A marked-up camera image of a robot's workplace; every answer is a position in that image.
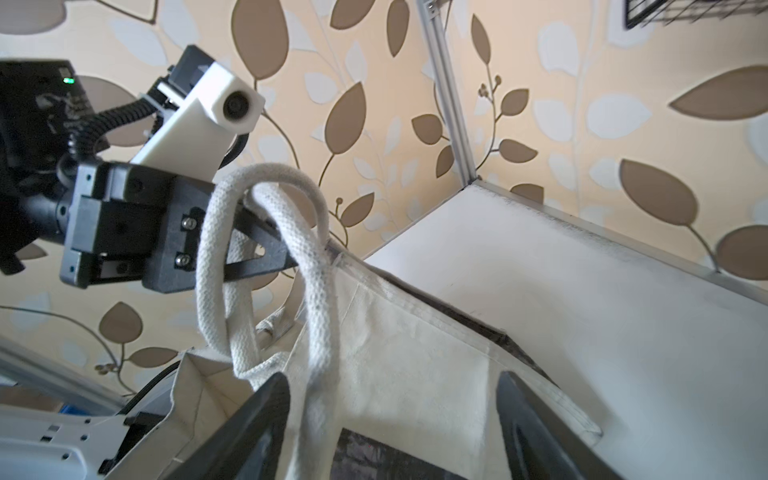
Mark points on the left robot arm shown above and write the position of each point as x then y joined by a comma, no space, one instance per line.
48,128

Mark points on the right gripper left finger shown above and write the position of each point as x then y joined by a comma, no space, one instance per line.
229,430

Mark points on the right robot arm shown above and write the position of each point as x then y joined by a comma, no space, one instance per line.
60,444

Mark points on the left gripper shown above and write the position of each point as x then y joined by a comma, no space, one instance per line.
134,223

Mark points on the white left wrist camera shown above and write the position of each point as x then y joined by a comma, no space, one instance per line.
214,108

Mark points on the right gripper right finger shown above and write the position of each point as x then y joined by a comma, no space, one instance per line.
538,444

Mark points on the black wire basket back wall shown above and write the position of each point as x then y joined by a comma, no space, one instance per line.
639,14

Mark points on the cream canvas grocery bag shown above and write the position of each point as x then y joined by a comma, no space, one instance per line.
345,305

